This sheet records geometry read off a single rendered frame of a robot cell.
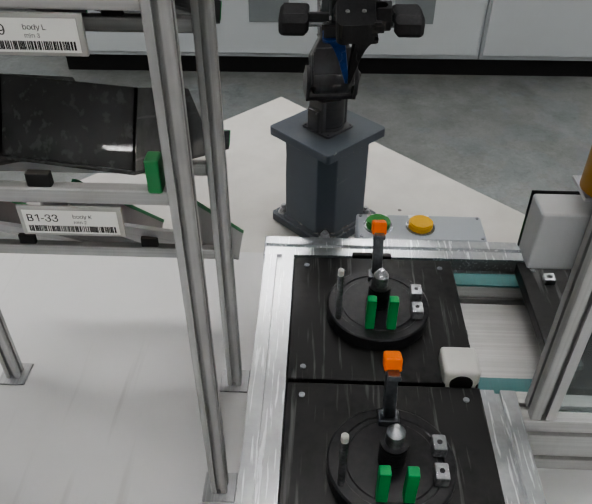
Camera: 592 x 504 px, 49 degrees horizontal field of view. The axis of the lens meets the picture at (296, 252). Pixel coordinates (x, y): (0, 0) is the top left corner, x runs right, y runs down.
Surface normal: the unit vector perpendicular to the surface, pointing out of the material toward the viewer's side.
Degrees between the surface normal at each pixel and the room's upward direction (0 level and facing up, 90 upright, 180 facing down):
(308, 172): 88
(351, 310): 0
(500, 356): 0
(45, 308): 0
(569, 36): 90
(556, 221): 90
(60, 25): 90
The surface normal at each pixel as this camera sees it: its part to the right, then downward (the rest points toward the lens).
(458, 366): 0.00, -0.77
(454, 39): -0.03, 0.63
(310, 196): -0.72, 0.43
